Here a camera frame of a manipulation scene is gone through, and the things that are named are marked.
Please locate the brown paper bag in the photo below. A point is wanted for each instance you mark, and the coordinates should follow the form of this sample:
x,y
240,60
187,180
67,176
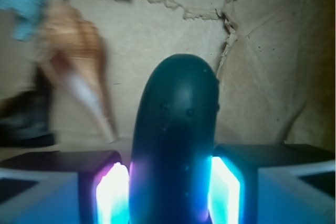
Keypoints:
x,y
275,61

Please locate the dark green plastic pickle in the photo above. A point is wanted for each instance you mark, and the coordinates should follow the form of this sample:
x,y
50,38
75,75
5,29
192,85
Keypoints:
x,y
173,143

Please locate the black tape piece left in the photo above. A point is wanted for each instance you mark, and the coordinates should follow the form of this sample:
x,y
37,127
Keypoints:
x,y
25,117

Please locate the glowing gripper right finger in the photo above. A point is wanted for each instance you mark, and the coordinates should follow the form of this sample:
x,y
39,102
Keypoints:
x,y
281,183

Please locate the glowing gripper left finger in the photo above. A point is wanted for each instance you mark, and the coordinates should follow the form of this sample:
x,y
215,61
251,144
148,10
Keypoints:
x,y
64,187

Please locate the orange spiral seashell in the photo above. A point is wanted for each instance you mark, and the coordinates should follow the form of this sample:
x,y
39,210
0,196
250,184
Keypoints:
x,y
72,57

